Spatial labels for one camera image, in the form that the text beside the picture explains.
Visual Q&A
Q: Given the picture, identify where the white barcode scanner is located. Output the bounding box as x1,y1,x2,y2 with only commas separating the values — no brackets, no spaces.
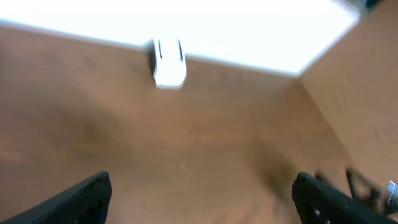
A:
151,35,187,90

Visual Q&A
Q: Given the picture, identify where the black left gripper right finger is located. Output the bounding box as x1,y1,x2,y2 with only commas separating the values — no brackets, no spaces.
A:
292,172,397,224

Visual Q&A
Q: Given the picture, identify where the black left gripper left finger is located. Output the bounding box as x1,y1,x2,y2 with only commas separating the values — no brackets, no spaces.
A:
3,171,112,224

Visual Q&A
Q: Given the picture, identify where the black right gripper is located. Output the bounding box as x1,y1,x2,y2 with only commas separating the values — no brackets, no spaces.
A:
315,167,397,215

